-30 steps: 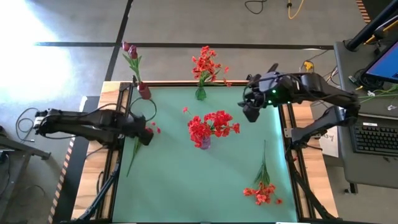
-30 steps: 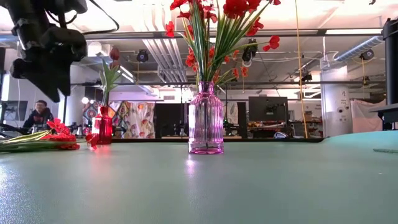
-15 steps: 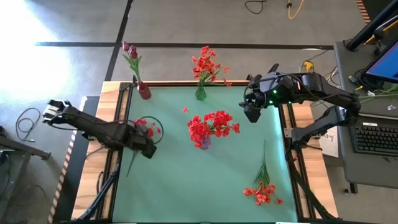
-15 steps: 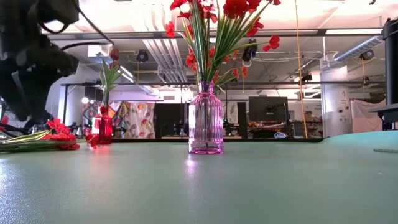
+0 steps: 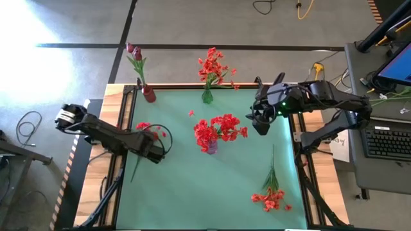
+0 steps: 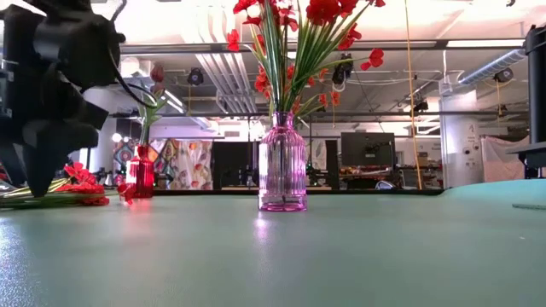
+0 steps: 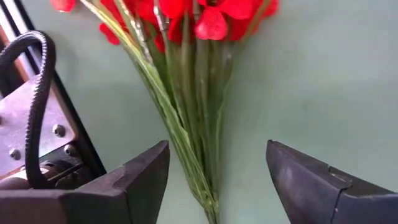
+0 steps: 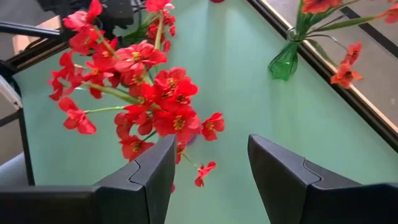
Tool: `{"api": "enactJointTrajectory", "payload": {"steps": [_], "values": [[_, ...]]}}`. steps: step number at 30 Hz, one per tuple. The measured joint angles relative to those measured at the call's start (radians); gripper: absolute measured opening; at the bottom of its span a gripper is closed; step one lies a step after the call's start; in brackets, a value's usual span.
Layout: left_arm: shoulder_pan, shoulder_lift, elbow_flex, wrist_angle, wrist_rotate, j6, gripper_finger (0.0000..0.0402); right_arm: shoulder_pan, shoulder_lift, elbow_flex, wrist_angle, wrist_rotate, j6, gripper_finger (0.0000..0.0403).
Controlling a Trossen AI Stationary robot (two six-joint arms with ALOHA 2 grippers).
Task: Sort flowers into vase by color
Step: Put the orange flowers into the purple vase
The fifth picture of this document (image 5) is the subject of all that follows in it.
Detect black monitor pole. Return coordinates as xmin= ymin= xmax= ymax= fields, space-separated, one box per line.
xmin=356 ymin=0 xmax=411 ymax=54

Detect dark red artificial tulip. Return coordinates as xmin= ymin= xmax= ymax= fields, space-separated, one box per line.
xmin=132 ymin=46 xmax=148 ymax=89
xmin=133 ymin=53 xmax=149 ymax=89
xmin=126 ymin=42 xmax=148 ymax=89

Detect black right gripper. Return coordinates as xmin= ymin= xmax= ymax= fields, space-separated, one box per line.
xmin=245 ymin=71 xmax=304 ymax=136

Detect grey desk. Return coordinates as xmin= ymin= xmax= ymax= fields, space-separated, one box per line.
xmin=344 ymin=40 xmax=411 ymax=196

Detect black floor cable loop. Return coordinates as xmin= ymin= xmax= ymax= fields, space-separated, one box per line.
xmin=252 ymin=0 xmax=277 ymax=16

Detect red artificial flower bunch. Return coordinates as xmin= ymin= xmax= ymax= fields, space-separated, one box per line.
xmin=192 ymin=119 xmax=220 ymax=153
xmin=130 ymin=121 xmax=168 ymax=184
xmin=210 ymin=113 xmax=249 ymax=142

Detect yellow cable plug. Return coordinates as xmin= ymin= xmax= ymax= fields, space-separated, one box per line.
xmin=313 ymin=62 xmax=325 ymax=81

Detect black floor cable coil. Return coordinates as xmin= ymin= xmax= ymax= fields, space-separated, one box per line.
xmin=15 ymin=110 xmax=43 ymax=148

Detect orange artificial flower bunch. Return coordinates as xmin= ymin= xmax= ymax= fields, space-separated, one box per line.
xmin=197 ymin=47 xmax=240 ymax=97
xmin=198 ymin=57 xmax=231 ymax=97
xmin=250 ymin=143 xmax=293 ymax=212

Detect black keyboard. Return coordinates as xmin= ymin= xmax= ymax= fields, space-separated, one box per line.
xmin=362 ymin=126 xmax=411 ymax=162

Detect white paper sheet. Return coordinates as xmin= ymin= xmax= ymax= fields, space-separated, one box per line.
xmin=329 ymin=133 xmax=351 ymax=164

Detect red ribbed glass vase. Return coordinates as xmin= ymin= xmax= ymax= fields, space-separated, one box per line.
xmin=141 ymin=85 xmax=157 ymax=103

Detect purple ribbed glass vase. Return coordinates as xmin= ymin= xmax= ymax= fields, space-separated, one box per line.
xmin=205 ymin=141 xmax=219 ymax=156

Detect white cable bundle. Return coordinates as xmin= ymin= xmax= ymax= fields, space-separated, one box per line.
xmin=329 ymin=69 xmax=353 ymax=85

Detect spare green flower stems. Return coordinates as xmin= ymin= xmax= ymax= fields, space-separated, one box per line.
xmin=365 ymin=85 xmax=411 ymax=108

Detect black desk cable tangle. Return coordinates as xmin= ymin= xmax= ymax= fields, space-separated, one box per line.
xmin=359 ymin=69 xmax=391 ymax=94

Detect computer monitor blue screen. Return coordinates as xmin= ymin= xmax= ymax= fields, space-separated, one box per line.
xmin=374 ymin=40 xmax=411 ymax=87

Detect black aluminium table frame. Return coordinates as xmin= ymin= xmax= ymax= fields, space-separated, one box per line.
xmin=62 ymin=83 xmax=354 ymax=231

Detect yellow floor cable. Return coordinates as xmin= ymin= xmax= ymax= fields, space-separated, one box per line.
xmin=295 ymin=0 xmax=317 ymax=21

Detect black floor mat striped edge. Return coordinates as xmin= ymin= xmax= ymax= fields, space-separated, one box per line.
xmin=48 ymin=98 xmax=104 ymax=231

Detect grey stand base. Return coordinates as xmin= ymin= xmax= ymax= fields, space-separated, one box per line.
xmin=0 ymin=130 xmax=53 ymax=231

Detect green glass vase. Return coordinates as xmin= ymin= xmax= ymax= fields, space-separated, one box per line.
xmin=201 ymin=89 xmax=214 ymax=105

